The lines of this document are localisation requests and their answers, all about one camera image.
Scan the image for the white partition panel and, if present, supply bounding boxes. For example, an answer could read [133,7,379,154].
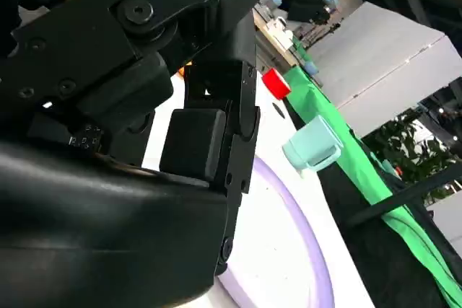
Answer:
[306,1,462,139]

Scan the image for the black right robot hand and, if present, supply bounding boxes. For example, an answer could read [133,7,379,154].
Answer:
[0,0,279,308]

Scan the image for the lilac plate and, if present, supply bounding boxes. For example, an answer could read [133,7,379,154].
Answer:
[215,156,335,308]

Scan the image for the green leafy plant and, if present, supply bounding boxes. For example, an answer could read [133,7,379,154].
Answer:
[364,109,462,208]

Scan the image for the black fabric under green cloth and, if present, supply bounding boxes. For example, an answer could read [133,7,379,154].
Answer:
[284,102,462,308]

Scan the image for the green cloth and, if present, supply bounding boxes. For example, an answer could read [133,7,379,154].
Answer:
[283,66,462,308]

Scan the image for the black pole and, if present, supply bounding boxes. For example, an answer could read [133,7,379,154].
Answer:
[345,169,462,228]

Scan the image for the pale green mug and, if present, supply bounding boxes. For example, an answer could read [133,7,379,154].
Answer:
[282,114,343,173]

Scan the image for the cluttered background workbench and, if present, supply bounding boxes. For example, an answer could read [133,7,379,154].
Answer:
[252,4,302,68]

